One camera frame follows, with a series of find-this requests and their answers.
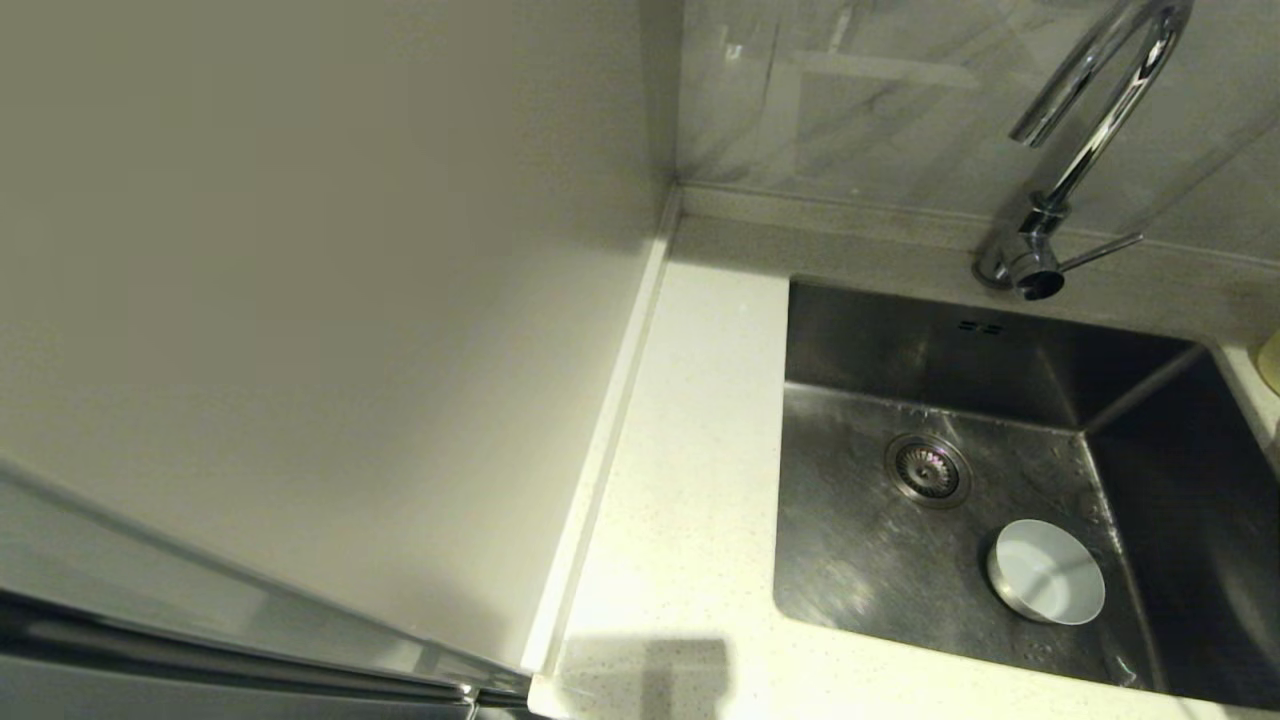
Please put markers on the grey bowl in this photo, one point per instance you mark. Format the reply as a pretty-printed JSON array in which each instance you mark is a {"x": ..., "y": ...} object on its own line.
[{"x": 1048, "y": 572}]

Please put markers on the chrome gooseneck faucet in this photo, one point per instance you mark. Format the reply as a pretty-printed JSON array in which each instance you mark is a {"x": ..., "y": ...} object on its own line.
[{"x": 1090, "y": 140}]

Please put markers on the yellow bowl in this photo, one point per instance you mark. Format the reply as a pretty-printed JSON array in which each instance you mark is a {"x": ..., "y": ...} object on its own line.
[{"x": 1272, "y": 362}]

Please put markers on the stainless steel sink basin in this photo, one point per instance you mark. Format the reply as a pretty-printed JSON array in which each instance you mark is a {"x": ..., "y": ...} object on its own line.
[{"x": 900, "y": 600}]

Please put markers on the round metal drain strainer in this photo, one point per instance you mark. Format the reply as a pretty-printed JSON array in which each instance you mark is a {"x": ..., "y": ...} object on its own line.
[{"x": 928, "y": 470}]

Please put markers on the stainless steel appliance door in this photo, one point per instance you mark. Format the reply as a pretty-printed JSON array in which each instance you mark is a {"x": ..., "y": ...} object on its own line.
[{"x": 150, "y": 650}]

